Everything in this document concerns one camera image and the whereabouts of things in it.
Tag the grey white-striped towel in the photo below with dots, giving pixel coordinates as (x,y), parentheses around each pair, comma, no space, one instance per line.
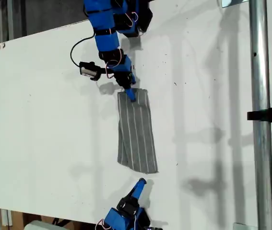
(135,134)

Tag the large cardboard box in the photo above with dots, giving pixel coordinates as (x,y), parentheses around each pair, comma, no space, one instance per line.
(15,219)

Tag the black clamp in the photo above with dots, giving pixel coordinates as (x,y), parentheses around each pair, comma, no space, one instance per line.
(270,115)

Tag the short black camera stalk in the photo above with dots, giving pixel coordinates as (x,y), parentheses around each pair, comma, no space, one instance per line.
(105,70)

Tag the black camera box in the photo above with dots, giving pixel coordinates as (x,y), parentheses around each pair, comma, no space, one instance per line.
(87,70)
(153,228)

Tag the steel post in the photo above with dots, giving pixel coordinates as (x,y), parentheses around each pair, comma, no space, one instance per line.
(260,72)

